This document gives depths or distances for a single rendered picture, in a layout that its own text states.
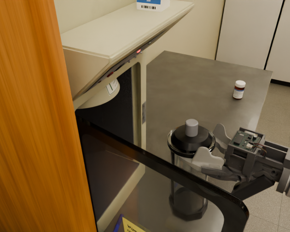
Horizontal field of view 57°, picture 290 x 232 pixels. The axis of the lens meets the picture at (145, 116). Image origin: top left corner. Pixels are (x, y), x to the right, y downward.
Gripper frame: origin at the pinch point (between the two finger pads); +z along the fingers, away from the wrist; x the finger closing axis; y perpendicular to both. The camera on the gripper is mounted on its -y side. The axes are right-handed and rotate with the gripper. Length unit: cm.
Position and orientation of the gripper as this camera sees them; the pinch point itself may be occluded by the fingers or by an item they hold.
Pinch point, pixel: (192, 147)
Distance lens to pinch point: 63.2
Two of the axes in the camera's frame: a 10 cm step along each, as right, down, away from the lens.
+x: -5.7, 4.7, -6.8
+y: -0.2, -8.3, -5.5
